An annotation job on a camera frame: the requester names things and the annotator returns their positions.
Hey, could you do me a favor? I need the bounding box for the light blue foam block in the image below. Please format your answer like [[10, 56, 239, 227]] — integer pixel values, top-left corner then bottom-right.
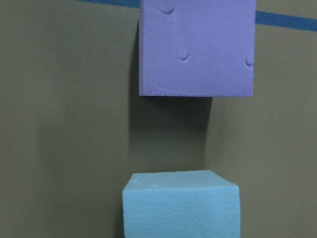
[[122, 170, 241, 238]]

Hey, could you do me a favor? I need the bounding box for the purple foam block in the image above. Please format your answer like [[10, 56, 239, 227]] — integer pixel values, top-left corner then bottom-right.
[[139, 0, 257, 97]]

